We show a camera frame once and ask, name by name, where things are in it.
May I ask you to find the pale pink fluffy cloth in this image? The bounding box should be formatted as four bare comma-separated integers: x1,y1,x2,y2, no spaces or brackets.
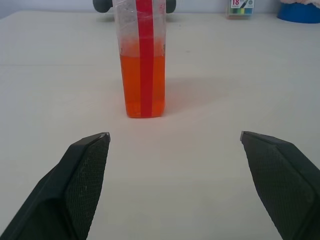
279,0,320,6

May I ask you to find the coloured marker pen box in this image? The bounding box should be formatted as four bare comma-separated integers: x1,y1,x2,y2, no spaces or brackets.
226,0,256,20

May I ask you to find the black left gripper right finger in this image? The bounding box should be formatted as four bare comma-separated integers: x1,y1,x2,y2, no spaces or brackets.
240,130,320,240

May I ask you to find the dark grey rounded object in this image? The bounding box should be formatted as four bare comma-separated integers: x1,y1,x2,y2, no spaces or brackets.
92,0,177,14

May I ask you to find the blue bowl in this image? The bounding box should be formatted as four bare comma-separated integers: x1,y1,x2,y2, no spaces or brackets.
276,1,320,25

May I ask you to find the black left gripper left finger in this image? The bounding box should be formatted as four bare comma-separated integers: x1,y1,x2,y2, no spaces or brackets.
0,131,111,240

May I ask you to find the clear bottle with orange liquid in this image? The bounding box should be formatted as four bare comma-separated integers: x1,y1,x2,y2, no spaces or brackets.
112,0,167,119

